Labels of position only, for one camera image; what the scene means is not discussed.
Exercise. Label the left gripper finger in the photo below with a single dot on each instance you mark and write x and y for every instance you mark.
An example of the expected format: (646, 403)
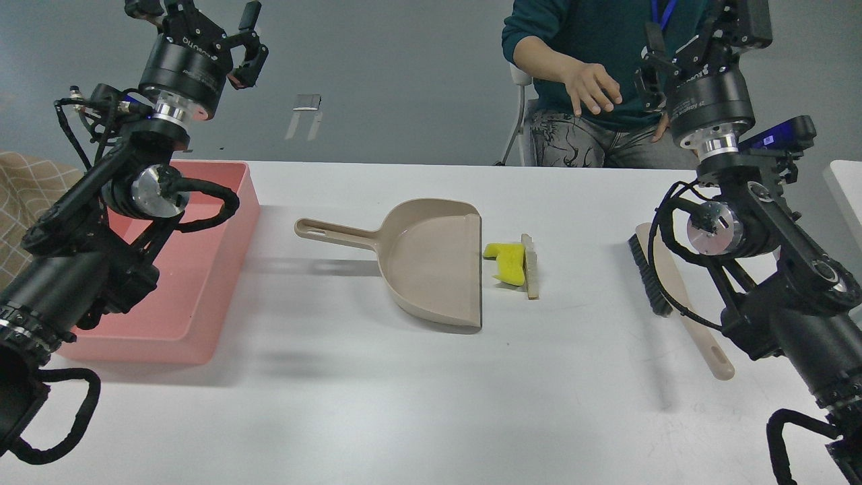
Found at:
(245, 75)
(151, 11)

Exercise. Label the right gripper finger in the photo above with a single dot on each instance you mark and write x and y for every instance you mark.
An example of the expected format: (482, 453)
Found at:
(654, 64)
(743, 24)

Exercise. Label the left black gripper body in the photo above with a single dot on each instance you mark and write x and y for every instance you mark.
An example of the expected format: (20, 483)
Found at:
(183, 61)

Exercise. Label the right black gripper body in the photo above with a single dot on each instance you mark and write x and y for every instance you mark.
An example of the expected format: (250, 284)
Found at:
(710, 95)

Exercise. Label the beige brush black bristles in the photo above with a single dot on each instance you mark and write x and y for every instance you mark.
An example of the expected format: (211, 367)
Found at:
(660, 277)

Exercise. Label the white bread slice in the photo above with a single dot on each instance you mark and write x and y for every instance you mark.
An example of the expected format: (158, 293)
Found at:
(530, 267)

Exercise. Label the yellow sponge piece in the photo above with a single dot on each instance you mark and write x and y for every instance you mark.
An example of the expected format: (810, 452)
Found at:
(510, 258)

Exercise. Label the beige plastic dustpan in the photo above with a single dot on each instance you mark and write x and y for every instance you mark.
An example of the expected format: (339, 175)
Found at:
(429, 254)

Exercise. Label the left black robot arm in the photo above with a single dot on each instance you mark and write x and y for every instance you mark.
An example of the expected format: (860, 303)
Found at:
(93, 250)

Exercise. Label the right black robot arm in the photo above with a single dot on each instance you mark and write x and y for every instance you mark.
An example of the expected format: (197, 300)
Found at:
(783, 294)

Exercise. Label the pink plastic bin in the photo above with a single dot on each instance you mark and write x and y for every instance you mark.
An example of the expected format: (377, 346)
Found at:
(181, 321)

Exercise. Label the person's hand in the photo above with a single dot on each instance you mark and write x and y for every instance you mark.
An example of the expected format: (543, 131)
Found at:
(591, 89)

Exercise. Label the seated person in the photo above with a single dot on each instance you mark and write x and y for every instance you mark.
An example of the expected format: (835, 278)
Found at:
(582, 57)

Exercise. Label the white chair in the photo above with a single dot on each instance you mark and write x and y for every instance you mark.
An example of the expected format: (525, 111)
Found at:
(519, 149)

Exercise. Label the white side table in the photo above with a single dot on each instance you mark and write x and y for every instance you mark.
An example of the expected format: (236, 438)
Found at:
(843, 178)

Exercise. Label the beige checkered cloth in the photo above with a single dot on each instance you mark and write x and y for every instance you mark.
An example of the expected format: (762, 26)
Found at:
(29, 186)

